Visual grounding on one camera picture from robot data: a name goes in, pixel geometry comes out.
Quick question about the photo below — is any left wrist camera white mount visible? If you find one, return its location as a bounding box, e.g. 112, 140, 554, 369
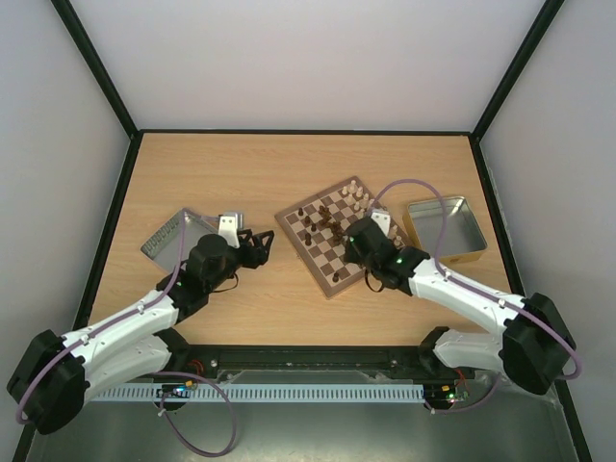
218, 211, 244, 248

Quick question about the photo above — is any light blue cable duct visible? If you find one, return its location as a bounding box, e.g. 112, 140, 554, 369
93, 383, 424, 403

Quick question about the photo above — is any silver tin lid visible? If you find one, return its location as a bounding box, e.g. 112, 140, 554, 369
141, 209, 218, 273

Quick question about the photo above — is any pile of dark chess pieces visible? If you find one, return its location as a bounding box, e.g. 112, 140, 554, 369
317, 205, 345, 246

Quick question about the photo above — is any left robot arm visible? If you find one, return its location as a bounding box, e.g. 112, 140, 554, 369
7, 230, 274, 434

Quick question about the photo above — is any gold tin box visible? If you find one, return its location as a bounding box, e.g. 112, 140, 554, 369
403, 196, 488, 265

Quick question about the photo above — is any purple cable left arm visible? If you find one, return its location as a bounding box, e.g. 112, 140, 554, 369
16, 211, 238, 456

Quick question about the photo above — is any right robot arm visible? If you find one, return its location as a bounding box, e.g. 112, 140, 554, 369
344, 217, 579, 396

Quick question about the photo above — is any white chess piece row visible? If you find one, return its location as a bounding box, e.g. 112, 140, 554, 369
340, 178, 405, 248

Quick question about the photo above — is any wooden chess board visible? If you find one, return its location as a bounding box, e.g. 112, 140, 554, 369
273, 175, 408, 299

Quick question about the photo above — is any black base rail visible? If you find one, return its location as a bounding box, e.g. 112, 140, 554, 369
185, 345, 435, 380

